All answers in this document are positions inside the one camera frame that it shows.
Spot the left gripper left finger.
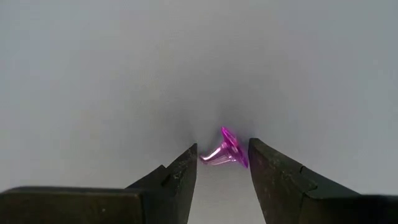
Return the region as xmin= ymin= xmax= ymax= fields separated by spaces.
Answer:
xmin=0 ymin=142 xmax=198 ymax=224

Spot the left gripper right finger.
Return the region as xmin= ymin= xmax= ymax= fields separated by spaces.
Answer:
xmin=247 ymin=137 xmax=398 ymax=224

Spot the purple plastic witch hat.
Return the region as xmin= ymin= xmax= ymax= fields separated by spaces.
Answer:
xmin=198 ymin=126 xmax=249 ymax=169

